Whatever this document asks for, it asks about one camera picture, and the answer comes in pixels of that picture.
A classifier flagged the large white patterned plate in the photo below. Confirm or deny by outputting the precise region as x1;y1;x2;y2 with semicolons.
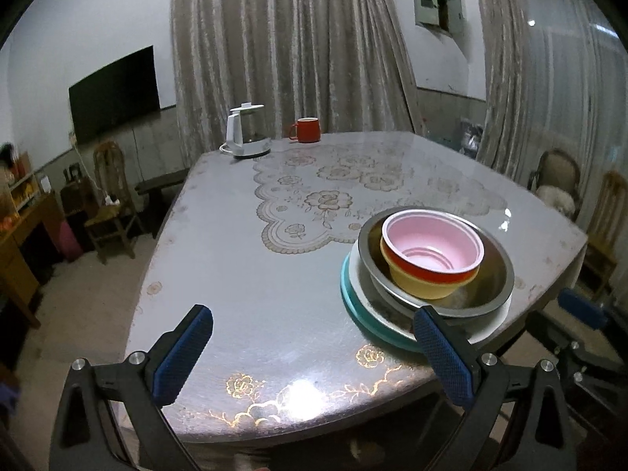
349;245;511;345

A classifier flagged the yellow plastic bowl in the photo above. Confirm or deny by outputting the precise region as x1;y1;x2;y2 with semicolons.
379;238;480;300

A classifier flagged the stainless steel bowl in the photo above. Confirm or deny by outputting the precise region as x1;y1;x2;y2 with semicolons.
356;207;514;318

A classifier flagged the red plastic bowl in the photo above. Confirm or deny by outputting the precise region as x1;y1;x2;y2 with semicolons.
381;210;486;283

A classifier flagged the teal plastic plate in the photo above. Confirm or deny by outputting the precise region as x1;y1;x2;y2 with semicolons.
340;252;422;353

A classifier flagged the upholstered armchair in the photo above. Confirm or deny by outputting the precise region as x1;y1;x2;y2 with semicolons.
527;148;581;221

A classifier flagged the wooden chair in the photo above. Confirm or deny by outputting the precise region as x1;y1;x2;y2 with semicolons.
84;141;144;265

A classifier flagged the wooden shelf cabinet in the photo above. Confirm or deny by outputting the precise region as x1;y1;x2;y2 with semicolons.
1;142;64;329

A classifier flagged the sheer window curtain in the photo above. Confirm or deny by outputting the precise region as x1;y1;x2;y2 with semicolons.
478;0;627;228

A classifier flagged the dark wooden bench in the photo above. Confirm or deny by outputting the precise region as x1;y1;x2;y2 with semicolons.
135;168;190;238

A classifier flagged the lace table doily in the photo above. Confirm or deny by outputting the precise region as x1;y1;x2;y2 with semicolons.
253;141;507;254

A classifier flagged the red mug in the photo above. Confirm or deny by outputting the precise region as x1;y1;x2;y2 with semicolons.
288;117;321;144

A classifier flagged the white electric kettle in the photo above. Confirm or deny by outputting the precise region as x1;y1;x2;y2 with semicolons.
219;102;272;159

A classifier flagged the beige curtain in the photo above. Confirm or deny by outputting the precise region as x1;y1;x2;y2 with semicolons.
170;0;426;164

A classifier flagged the grey wall electrical box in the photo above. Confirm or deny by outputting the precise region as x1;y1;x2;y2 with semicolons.
413;0;464;35

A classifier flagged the black wall television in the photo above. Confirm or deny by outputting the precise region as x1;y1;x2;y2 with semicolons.
68;46;161;145

